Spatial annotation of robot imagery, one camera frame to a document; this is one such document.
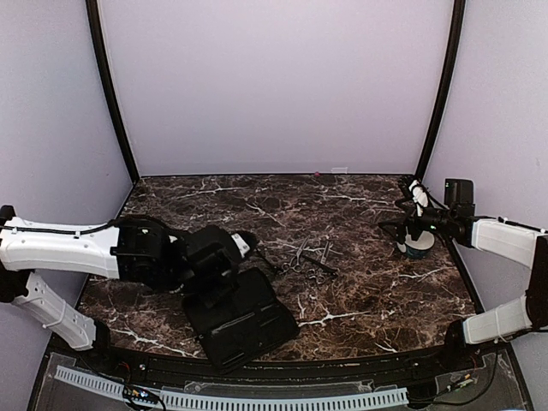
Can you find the black zippered tool case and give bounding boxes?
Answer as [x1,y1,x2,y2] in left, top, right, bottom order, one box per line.
[182,268,300,374]

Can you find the silver straight scissors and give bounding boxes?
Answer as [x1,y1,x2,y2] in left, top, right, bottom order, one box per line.
[281,236,309,274]

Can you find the silver thinning scissors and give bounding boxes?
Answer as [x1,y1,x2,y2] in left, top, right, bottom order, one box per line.
[303,241,337,285]

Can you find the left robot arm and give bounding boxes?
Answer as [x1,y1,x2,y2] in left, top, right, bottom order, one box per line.
[1,205,258,373]

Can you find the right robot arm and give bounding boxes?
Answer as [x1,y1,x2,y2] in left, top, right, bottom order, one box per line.
[378,178,547,372]

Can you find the teal white cup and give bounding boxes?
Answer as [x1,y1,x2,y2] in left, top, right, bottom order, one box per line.
[396,232,435,259]

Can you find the black wall-mounted box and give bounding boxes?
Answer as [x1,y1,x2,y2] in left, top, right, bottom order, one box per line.
[444,178,475,217]

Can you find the white slotted cable duct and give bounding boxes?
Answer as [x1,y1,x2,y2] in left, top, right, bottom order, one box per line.
[54,366,409,410]

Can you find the black front rail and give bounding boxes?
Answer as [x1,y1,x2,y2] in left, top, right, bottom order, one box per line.
[46,331,510,389]

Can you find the right black frame post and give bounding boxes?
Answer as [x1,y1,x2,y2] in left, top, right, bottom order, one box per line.
[414,0,466,181]

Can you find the black frame post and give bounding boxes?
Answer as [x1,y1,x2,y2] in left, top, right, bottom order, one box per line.
[414,0,466,181]
[85,0,140,185]

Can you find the left black frame post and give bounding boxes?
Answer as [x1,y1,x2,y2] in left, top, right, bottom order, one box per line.
[85,0,140,185]

